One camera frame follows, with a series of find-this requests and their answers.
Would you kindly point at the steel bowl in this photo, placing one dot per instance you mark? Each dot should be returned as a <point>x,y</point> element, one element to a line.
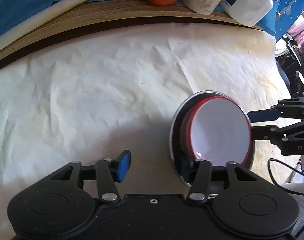
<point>176,152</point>

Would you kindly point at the wooden cutting board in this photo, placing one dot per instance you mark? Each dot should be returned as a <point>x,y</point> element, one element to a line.
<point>93,17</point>

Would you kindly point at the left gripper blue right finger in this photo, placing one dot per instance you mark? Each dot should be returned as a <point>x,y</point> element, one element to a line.
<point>196,174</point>

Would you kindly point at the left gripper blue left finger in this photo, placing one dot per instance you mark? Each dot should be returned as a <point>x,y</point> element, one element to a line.
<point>108,173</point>

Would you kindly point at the white rolling pin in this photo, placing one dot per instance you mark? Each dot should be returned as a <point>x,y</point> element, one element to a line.
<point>37,20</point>

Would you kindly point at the cream paper table cover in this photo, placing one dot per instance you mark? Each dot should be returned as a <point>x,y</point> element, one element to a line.
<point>95,96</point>

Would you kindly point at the blue dotted fabric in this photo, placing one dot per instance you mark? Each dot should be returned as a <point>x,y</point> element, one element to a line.
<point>281,17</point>

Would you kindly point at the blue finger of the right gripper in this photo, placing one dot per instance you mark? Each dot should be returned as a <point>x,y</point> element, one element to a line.
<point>269,129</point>
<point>274,114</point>

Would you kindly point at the white red-rimmed bowl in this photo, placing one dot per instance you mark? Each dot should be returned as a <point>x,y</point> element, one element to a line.
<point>202,127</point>
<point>236,139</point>

